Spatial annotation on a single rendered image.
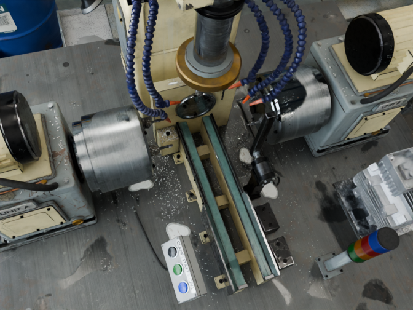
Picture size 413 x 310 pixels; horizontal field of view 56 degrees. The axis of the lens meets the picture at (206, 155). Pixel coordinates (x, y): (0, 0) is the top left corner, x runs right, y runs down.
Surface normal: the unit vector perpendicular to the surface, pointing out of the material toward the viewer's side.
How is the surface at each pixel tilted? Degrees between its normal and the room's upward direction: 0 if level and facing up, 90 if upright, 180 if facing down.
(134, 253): 0
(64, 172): 0
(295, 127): 70
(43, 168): 0
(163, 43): 90
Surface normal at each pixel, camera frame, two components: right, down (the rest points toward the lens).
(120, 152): 0.24, 0.10
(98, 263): 0.08, -0.43
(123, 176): 0.33, 0.66
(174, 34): 0.33, 0.87
